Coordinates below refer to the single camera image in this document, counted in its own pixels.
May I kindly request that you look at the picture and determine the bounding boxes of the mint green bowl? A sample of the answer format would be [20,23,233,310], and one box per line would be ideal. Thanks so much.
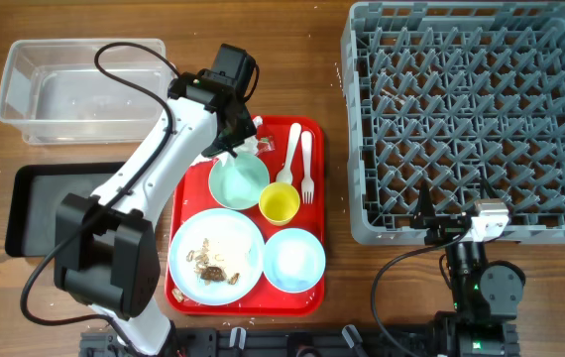
[208,153,271,210]

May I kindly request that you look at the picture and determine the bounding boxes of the large light blue plate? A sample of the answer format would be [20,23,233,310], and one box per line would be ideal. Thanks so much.
[168,208,265,306]

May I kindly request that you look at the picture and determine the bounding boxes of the white plastic fork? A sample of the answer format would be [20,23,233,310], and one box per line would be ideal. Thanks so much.
[300,131,314,204]

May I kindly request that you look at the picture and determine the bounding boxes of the grey dishwasher rack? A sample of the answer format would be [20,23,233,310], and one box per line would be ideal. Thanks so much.
[341,1,565,245]

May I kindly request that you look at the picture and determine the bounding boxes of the yellow plastic cup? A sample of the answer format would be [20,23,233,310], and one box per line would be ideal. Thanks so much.
[259,182,300,226]

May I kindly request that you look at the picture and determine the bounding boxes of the small light blue bowl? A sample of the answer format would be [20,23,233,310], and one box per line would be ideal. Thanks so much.
[263,228,326,294]

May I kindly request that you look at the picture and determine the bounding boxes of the food scrap on tray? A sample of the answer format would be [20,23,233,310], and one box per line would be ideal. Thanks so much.
[171,288,184,302]

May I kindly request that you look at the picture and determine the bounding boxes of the black rectangular tray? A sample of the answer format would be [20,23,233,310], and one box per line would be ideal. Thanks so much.
[5,162,123,258]

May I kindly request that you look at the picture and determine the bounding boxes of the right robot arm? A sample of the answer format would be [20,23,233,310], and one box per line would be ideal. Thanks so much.
[410,180,526,357]

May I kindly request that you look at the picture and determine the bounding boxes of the red candy wrapper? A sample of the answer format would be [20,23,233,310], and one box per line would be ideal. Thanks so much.
[257,136,276,155]

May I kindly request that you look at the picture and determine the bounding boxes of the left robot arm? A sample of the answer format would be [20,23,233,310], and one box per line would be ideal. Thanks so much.
[46,44,260,356]

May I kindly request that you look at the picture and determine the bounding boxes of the red plastic serving tray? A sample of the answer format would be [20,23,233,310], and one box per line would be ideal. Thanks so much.
[165,115,325,316]

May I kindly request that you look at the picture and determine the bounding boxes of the white plastic spoon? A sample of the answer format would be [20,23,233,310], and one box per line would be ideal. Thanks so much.
[276,123,301,184]

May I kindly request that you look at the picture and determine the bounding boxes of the clear plastic waste bin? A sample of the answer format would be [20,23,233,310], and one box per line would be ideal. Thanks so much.
[0,38,175,145]

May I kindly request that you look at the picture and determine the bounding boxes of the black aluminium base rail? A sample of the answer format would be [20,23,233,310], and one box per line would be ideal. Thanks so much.
[78,324,520,357]

